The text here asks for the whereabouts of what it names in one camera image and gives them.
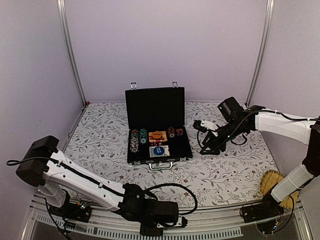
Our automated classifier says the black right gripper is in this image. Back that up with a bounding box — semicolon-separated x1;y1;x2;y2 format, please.
200;119;247;155

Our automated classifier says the blue round blind button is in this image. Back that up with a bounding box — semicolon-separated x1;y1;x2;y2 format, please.
152;146;165;156

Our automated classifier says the orange round blind button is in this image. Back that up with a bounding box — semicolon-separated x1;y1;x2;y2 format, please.
152;131;163;139

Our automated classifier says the black poker set case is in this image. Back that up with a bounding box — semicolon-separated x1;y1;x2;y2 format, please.
124;82;193;171

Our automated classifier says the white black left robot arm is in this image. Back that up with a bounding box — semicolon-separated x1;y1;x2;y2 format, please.
6;135;197;237

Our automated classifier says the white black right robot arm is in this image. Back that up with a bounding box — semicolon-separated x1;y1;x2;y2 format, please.
193;96;320;218

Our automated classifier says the purple chip stack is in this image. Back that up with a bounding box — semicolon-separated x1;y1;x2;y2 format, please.
176;128;184;136

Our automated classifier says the red black chip stack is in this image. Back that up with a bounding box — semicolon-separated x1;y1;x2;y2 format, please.
167;127;176;138

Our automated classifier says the blue-backed playing card deck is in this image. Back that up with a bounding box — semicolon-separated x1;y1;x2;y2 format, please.
149;145;170;158

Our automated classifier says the green poker chip stack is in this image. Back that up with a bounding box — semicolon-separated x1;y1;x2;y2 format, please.
139;128;148;144

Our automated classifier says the multicolour poker chip stack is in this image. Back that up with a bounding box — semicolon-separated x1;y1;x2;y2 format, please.
130;129;139;153

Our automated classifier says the floral patterned table mat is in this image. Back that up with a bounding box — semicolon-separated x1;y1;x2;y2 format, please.
64;102;277;209

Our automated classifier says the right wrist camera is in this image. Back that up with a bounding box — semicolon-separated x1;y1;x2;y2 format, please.
192;120;217;133

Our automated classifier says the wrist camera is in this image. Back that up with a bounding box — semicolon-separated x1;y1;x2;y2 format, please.
177;216;188;228
192;120;217;133

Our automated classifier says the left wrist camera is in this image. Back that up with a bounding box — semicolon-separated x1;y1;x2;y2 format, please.
177;216;188;228

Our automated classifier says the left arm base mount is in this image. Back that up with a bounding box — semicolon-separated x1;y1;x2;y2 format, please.
48;202;92;223

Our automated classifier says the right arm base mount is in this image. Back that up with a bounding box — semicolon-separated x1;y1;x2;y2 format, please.
239;203;285;235

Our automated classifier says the front aluminium rail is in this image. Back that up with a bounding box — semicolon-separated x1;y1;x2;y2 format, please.
21;194;315;240

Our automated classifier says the right aluminium frame post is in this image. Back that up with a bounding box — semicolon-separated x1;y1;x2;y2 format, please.
245;0;275;107

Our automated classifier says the aluminium frame post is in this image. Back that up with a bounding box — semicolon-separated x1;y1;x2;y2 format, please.
245;0;275;107
56;0;87;107

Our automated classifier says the left aluminium frame post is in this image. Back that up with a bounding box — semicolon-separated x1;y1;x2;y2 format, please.
56;0;87;107

